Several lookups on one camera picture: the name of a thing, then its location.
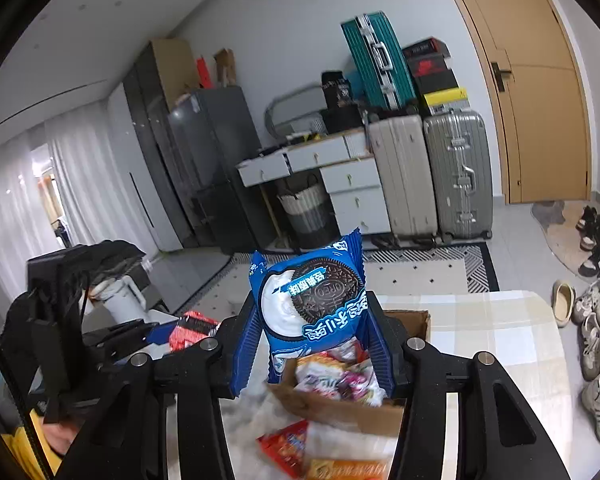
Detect round beige door mat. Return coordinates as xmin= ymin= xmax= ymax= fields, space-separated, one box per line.
xmin=537 ymin=202 xmax=600 ymax=281

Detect brown cardboard box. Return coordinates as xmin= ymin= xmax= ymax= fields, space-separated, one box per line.
xmin=267 ymin=307 xmax=431 ymax=438

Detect red white snack packet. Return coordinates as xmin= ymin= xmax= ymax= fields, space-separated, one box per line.
xmin=170 ymin=310 xmax=219 ymax=356

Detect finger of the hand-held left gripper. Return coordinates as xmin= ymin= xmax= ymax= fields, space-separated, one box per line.
xmin=82 ymin=317 xmax=181 ymax=356

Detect yellow shoe box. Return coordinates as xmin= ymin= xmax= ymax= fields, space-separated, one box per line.
xmin=420 ymin=87 xmax=468 ymax=116

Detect white curtains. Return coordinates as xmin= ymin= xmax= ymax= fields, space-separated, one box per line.
xmin=0 ymin=122 xmax=131 ymax=321

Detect person's left hand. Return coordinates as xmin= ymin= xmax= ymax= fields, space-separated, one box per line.
xmin=42 ymin=422 xmax=81 ymax=456

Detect tall black cabinet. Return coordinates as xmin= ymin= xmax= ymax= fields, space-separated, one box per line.
xmin=122 ymin=42 xmax=196 ymax=251

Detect person's left forearm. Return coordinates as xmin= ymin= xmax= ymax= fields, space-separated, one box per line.
xmin=7 ymin=420 xmax=63 ymax=480

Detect black plastic bag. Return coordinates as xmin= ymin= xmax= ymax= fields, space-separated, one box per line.
xmin=85 ymin=240 xmax=146 ymax=286

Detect pile of shoes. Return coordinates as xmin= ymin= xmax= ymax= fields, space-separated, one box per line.
xmin=552 ymin=205 xmax=600 ymax=446

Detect woven laundry basket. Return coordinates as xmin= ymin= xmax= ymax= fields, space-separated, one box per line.
xmin=278 ymin=175 xmax=338 ymax=248

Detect teal suitcase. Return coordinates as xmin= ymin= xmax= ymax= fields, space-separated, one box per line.
xmin=341 ymin=11 xmax=417 ymax=111

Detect wooden door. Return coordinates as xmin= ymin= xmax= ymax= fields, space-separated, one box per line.
xmin=432 ymin=0 xmax=593 ymax=206

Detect grey floor cloth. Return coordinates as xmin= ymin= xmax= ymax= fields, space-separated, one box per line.
xmin=531 ymin=200 xmax=567 ymax=226

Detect white desk with drawers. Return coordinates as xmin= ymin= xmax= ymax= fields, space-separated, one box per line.
xmin=236 ymin=127 xmax=393 ymax=236

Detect blue cookie packet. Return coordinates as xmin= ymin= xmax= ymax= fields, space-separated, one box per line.
xmin=248 ymin=230 xmax=368 ymax=386

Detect silver suitcase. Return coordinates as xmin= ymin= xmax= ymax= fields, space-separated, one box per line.
xmin=422 ymin=108 xmax=494 ymax=243

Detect arched silver mirror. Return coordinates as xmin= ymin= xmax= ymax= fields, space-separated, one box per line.
xmin=265 ymin=82 xmax=331 ymax=141

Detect tall cardboard carton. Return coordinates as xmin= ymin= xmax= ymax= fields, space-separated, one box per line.
xmin=152 ymin=37 xmax=198 ymax=111

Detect beige suitcase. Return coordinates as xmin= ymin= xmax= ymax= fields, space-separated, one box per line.
xmin=367 ymin=114 xmax=438 ymax=246

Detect orange bread packet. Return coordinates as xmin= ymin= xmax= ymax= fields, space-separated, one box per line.
xmin=305 ymin=457 xmax=387 ymax=480

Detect red logo shoe box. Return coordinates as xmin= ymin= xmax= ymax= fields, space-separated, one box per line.
xmin=409 ymin=55 xmax=460 ymax=95

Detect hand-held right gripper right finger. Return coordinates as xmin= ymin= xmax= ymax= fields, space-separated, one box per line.
xmin=362 ymin=291 xmax=571 ymax=480

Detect large purple snack packet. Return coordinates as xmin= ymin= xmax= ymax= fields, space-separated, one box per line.
xmin=330 ymin=355 xmax=387 ymax=407

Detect brown paper bag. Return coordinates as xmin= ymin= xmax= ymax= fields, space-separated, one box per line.
xmin=214 ymin=49 xmax=237 ymax=88

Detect black shoe box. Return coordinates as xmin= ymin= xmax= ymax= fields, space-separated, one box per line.
xmin=401 ymin=37 xmax=451 ymax=62

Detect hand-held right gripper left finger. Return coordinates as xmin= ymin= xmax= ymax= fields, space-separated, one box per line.
xmin=69 ymin=305 xmax=271 ymax=480

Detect black white patterned rug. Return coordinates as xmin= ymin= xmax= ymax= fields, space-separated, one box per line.
xmin=230 ymin=242 xmax=501 ymax=311

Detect white trash can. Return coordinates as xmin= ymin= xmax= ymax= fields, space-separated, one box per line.
xmin=87 ymin=280 xmax=148 ymax=323

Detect dark refrigerator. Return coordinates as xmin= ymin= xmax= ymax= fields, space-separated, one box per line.
xmin=167 ymin=85 xmax=281 ymax=256

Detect black printed box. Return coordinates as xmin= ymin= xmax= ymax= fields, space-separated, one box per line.
xmin=321 ymin=71 xmax=366 ymax=133

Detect orange-red snack packet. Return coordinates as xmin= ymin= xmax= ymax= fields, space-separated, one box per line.
xmin=257 ymin=420 xmax=312 ymax=479

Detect black door handle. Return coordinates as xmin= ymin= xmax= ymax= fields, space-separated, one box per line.
xmin=490 ymin=61 xmax=513 ymax=92

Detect beige checked tablecloth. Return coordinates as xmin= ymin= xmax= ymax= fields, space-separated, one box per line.
xmin=165 ymin=290 xmax=576 ymax=480

